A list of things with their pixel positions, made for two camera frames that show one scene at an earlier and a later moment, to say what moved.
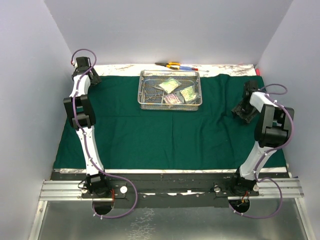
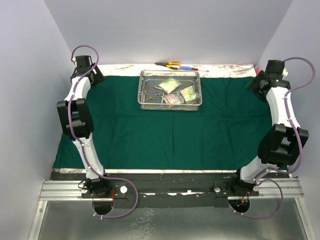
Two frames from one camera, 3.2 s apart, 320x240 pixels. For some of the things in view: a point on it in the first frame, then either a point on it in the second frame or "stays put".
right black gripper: [247, 118] → [252, 86]
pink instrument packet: [172, 98] stays put
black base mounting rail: [202, 190] stays put
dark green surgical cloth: [128, 138] stays put
